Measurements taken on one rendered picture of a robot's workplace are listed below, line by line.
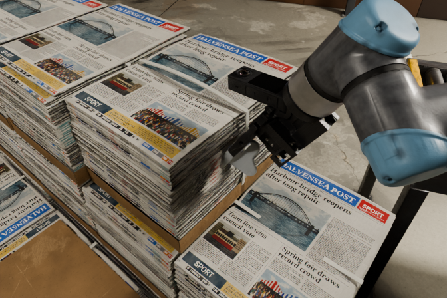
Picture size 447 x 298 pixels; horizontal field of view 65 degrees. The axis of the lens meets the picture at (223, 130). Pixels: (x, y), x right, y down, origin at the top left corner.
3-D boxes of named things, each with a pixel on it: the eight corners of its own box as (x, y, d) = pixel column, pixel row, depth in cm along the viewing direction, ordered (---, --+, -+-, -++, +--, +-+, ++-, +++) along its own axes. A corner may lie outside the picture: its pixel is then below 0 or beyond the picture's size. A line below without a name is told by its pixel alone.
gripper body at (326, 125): (276, 170, 55) (322, 137, 45) (239, 130, 56) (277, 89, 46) (300, 145, 60) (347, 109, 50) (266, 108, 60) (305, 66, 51)
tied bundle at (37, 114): (78, 189, 77) (44, 105, 62) (14, 134, 91) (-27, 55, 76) (195, 110, 99) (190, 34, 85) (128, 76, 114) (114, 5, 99)
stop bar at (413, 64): (418, 138, 95) (421, 133, 93) (406, 62, 126) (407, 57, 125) (432, 141, 94) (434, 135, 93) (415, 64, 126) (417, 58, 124)
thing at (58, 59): (55, 99, 64) (53, 94, 63) (-14, 52, 78) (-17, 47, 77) (191, 32, 86) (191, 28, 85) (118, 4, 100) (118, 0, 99)
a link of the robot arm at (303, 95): (293, 68, 43) (324, 44, 48) (275, 89, 47) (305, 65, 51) (336, 113, 42) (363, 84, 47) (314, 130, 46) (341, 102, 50)
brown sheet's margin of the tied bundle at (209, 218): (179, 255, 64) (177, 242, 62) (90, 180, 78) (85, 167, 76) (233, 201, 74) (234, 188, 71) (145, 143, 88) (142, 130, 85)
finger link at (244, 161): (233, 194, 58) (271, 161, 54) (209, 167, 59) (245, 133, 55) (239, 187, 61) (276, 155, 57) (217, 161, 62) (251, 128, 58)
